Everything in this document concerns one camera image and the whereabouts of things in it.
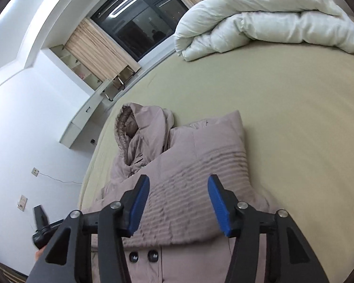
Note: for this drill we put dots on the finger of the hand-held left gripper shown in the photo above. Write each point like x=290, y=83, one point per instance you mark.
x=40, y=215

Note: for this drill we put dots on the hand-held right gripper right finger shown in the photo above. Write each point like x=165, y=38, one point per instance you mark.
x=219, y=209

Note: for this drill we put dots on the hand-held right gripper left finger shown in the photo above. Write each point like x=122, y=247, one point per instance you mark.
x=138, y=203

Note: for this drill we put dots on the mauve puffer jacket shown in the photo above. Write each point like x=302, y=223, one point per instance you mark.
x=194, y=159

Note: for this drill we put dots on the white floating desk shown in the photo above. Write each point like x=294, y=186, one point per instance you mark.
x=82, y=115

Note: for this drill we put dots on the bed with olive sheet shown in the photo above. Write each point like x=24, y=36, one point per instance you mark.
x=283, y=109

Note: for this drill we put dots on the folding table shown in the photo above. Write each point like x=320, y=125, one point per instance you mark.
x=121, y=81

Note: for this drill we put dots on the dark window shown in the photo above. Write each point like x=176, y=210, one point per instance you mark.
x=141, y=20

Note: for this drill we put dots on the white duvet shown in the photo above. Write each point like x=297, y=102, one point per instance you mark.
x=253, y=11

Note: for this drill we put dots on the wall outlet with plug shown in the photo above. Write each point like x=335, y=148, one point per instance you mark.
x=22, y=202

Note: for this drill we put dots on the white wall shelf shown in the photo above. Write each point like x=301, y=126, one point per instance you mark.
x=76, y=64

